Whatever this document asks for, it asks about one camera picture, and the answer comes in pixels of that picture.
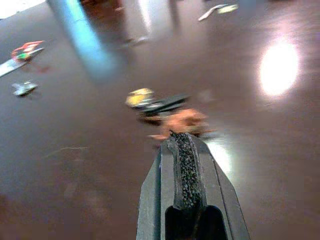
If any small silver key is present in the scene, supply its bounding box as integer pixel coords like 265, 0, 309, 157
11, 81, 39, 97

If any small white-screen device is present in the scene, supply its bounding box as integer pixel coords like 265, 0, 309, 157
197, 3, 229, 22

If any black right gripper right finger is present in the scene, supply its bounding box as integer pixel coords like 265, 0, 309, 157
184, 134, 251, 240

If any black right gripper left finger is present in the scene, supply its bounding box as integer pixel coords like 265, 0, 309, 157
136, 133, 191, 240

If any clear badge holder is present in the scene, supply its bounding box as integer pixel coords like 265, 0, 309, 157
0, 57, 29, 78

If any brown wooden table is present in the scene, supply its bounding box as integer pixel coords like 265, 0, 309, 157
0, 0, 320, 240

